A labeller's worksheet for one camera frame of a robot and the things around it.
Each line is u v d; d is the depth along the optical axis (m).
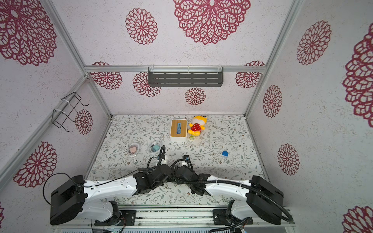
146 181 0.60
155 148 0.98
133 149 0.98
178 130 1.07
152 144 1.00
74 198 0.41
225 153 0.99
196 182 0.62
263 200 0.42
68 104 0.78
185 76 0.95
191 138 1.06
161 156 0.71
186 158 0.74
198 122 1.11
